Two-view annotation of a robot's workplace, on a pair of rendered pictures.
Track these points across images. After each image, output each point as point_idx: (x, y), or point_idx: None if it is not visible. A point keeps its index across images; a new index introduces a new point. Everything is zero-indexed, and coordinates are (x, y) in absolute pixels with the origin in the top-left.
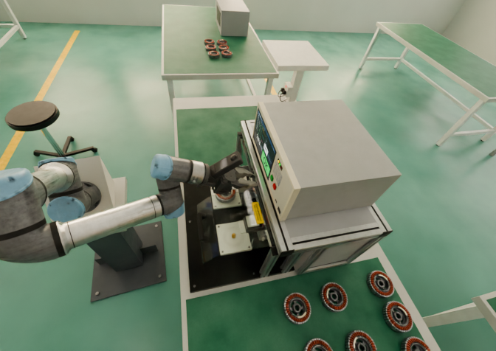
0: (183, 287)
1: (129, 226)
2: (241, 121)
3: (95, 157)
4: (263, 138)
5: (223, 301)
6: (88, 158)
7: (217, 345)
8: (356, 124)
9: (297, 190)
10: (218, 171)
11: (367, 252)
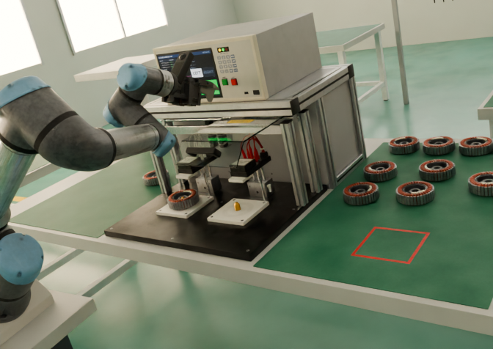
0: (237, 265)
1: (142, 139)
2: None
3: None
4: None
5: (291, 240)
6: None
7: (327, 254)
8: (251, 22)
9: (254, 37)
10: (179, 72)
11: (372, 146)
